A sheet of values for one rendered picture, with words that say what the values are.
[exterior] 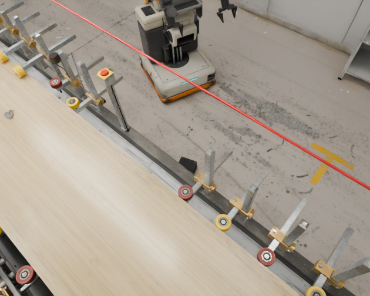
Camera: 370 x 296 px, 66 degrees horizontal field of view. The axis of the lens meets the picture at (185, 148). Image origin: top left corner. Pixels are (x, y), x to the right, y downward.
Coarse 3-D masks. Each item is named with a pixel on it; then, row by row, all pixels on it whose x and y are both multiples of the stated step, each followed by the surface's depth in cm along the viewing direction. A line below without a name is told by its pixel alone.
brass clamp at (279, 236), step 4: (276, 228) 145; (272, 232) 145; (276, 232) 145; (280, 232) 144; (268, 236) 147; (272, 236) 144; (276, 236) 143; (280, 236) 143; (284, 236) 143; (280, 240) 142; (280, 244) 144; (284, 244) 141; (292, 244) 141; (296, 244) 142; (284, 248) 144; (288, 248) 141; (292, 248) 140
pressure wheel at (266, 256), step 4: (264, 248) 134; (268, 248) 133; (260, 252) 133; (264, 252) 133; (268, 252) 133; (272, 252) 133; (260, 256) 132; (264, 256) 132; (268, 256) 132; (272, 256) 132; (260, 260) 131; (264, 260) 131; (268, 260) 131; (272, 260) 131; (264, 264) 130; (268, 264) 130
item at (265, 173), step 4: (264, 172) 162; (268, 172) 162; (260, 176) 160; (264, 176) 160; (256, 180) 159; (260, 180) 159; (256, 184) 158; (244, 196) 155; (236, 208) 151; (232, 212) 150; (236, 212) 150; (232, 216) 149
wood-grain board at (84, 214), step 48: (0, 96) 196; (48, 96) 194; (0, 144) 174; (48, 144) 172; (96, 144) 170; (0, 192) 157; (48, 192) 155; (96, 192) 154; (144, 192) 152; (48, 240) 141; (96, 240) 140; (144, 240) 139; (192, 240) 138; (96, 288) 129; (144, 288) 128; (192, 288) 127; (240, 288) 126; (288, 288) 125
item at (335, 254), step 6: (348, 228) 144; (342, 234) 145; (348, 234) 143; (342, 240) 141; (348, 240) 141; (336, 246) 142; (342, 246) 140; (336, 252) 139; (330, 258) 137; (336, 258) 137; (330, 264) 136; (318, 276) 135; (324, 276) 133; (318, 282) 132
